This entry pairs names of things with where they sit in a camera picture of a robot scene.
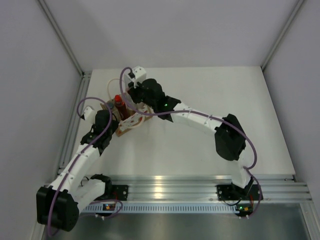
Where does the clear square bottle grey cap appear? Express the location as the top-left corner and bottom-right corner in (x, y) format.
(107, 101), (118, 113)

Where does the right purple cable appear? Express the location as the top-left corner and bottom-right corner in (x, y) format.
(119, 66), (262, 218)

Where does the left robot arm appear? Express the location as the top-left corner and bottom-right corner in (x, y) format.
(36, 110), (119, 232)

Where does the red liquid bottle red cap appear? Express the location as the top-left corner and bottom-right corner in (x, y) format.
(114, 94), (130, 121)

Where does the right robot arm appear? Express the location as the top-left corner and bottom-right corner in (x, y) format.
(125, 78), (257, 200)

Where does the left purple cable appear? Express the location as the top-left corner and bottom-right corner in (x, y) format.
(46, 96), (124, 237)

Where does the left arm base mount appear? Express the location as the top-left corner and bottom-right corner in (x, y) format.
(109, 184), (129, 201)

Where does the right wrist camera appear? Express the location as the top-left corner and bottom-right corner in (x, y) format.
(124, 66), (147, 89)

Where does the perforated cable duct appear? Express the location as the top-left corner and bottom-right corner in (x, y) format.
(82, 202), (239, 214)

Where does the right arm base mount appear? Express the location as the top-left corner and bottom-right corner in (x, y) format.
(216, 184), (264, 201)

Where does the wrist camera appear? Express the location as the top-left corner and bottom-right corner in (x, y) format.
(124, 66), (147, 89)
(82, 106), (94, 121)

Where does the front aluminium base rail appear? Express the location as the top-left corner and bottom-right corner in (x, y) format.
(111, 175), (312, 203)

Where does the purple cable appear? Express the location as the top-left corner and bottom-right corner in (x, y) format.
(119, 66), (262, 218)
(46, 96), (124, 237)

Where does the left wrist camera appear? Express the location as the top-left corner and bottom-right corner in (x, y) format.
(82, 106), (94, 121)

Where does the aluminium frame rail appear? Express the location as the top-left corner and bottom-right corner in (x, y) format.
(37, 0), (92, 177)

